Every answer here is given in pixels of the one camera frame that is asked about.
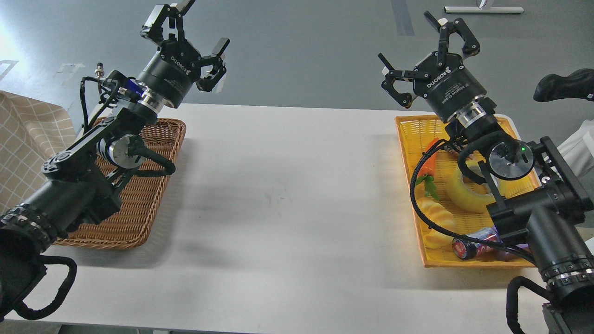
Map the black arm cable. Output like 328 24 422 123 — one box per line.
13 255 77 321
410 139 536 265

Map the white metal stand base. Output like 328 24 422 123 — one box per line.
443 0 524 14

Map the beige checkered cloth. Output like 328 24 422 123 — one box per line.
0 91 76 213

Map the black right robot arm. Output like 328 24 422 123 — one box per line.
378 12 593 334

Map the brown wicker basket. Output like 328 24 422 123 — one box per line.
54 118 187 249

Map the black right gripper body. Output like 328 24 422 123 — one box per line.
413 52 487 122

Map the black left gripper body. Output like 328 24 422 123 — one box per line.
137 41 201 108

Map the yellow toy croissant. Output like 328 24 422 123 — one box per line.
417 197 456 249

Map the yellow plastic basket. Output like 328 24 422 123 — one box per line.
394 115 532 269

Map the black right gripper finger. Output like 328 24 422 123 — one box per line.
423 11 481 63
378 53 416 109

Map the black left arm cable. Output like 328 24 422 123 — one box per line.
13 255 77 321

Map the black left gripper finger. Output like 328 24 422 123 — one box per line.
141 0 195 46
196 38 231 92

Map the yellow tape roll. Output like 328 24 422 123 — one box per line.
445 167 496 213

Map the orange toy carrot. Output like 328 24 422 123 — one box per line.
414 154 439 202

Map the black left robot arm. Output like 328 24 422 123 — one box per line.
1 0 230 321

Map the black shoe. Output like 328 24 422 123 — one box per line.
533 68 594 102

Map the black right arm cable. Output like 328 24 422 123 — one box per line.
410 139 536 265

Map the red and black can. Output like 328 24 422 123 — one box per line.
452 227 499 260

